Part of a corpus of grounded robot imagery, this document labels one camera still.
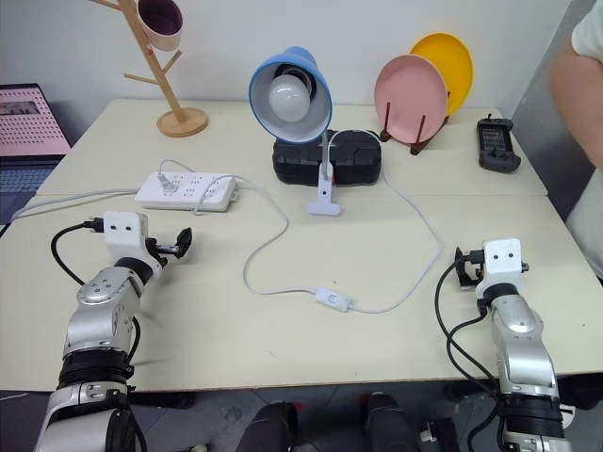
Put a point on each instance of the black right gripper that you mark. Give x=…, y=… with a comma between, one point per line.
x=473, y=268

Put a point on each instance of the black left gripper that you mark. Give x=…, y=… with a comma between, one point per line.
x=155, y=252

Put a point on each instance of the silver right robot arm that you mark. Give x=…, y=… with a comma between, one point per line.
x=518, y=339

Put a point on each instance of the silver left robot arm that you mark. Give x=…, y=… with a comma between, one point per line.
x=103, y=301

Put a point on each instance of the blue clip desk lamp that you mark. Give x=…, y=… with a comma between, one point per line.
x=301, y=56

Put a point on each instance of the white power strip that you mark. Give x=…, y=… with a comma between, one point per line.
x=188, y=198

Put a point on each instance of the wooden mug tree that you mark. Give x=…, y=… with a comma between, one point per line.
x=181, y=122

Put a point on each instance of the dark wooden plate rack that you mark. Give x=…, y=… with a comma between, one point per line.
x=417, y=148

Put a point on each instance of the black handheld remote controller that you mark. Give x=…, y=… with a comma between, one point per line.
x=497, y=141

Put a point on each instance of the black plastic case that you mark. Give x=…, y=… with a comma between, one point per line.
x=353, y=160

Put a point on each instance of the dark rounded shape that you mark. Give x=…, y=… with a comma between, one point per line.
x=388, y=421
x=268, y=426

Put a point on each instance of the pink plate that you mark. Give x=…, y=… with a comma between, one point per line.
x=410, y=99

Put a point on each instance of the white round light bulb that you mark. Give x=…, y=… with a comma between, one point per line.
x=289, y=96

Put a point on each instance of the laptop with pink screen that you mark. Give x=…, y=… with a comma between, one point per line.
x=28, y=122

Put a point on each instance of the yellow plate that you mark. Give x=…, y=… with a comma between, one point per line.
x=452, y=61

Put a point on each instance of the pink cup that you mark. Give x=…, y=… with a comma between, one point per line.
x=165, y=40

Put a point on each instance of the person white shirt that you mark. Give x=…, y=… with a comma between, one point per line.
x=589, y=33

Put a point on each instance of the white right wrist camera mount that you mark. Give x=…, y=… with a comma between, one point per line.
x=501, y=268

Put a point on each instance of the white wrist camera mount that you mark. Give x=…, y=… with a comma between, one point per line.
x=122, y=235
x=501, y=268

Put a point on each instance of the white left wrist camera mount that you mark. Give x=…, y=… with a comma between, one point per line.
x=122, y=235

